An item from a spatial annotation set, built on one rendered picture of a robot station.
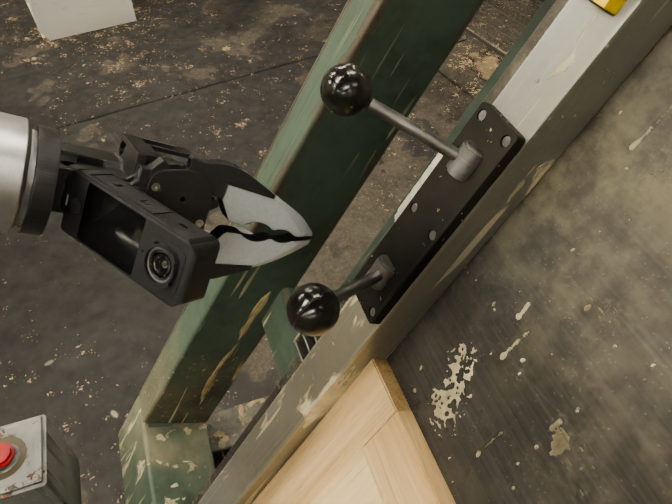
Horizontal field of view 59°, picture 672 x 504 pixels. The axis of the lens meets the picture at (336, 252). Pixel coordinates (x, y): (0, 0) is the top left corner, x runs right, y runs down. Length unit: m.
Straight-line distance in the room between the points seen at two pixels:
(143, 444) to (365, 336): 0.56
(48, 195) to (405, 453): 0.34
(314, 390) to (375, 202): 2.10
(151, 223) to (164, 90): 3.15
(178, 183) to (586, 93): 0.28
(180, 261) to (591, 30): 0.30
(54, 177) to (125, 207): 0.05
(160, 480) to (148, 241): 0.65
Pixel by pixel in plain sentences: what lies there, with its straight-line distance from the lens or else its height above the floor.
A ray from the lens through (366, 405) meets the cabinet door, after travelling 0.56.
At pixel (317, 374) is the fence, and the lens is 0.59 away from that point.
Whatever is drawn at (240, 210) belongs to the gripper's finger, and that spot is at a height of 1.47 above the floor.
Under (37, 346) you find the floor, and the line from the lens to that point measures 2.39.
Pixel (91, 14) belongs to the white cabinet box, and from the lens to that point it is 4.24.
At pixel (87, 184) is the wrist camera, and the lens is 0.41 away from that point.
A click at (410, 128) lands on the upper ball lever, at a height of 1.52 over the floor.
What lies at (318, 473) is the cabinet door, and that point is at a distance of 0.63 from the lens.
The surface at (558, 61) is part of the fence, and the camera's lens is 0.44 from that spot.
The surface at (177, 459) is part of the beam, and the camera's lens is 1.00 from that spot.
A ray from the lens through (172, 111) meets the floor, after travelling 3.32.
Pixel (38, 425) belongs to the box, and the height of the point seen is 0.93.
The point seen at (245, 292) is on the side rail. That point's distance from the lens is 0.80.
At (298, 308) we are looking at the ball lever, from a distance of 0.40.
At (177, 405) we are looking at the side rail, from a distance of 0.99.
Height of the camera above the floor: 1.77
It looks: 47 degrees down
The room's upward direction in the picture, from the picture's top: straight up
